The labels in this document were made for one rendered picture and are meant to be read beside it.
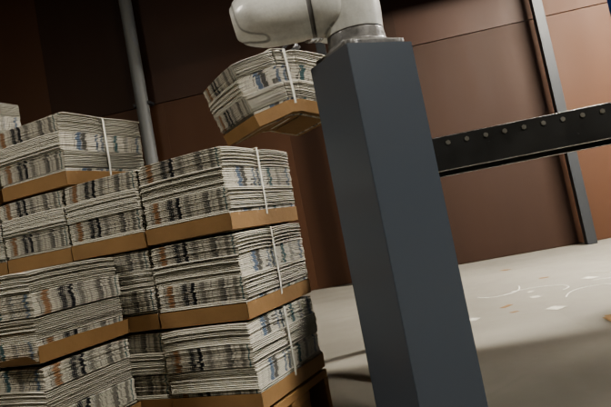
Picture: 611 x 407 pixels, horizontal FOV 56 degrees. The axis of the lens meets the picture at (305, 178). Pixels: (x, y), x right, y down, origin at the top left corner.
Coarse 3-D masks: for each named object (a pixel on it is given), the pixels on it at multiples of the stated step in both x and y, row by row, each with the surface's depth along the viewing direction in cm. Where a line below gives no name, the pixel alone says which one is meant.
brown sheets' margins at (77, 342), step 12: (120, 324) 158; (72, 336) 144; (84, 336) 147; (96, 336) 151; (108, 336) 154; (48, 348) 138; (60, 348) 140; (72, 348) 144; (84, 348) 147; (12, 360) 134; (24, 360) 134; (48, 360) 137
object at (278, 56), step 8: (280, 56) 198; (288, 56) 199; (280, 64) 197; (288, 64) 199; (280, 72) 196; (288, 80) 197; (296, 80) 198; (288, 88) 196; (296, 88) 198; (288, 96) 195; (296, 96) 198; (296, 112) 197
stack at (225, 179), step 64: (64, 192) 175; (128, 192) 162; (192, 192) 153; (256, 192) 161; (0, 256) 186; (128, 256) 163; (192, 256) 153; (256, 256) 155; (256, 320) 150; (192, 384) 153; (256, 384) 144; (320, 384) 175
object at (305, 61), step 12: (300, 60) 201; (312, 60) 204; (300, 72) 200; (300, 84) 199; (312, 84) 201; (300, 96) 198; (312, 96) 200; (288, 120) 206; (300, 120) 205; (312, 120) 205; (276, 132) 221; (288, 132) 220; (300, 132) 220
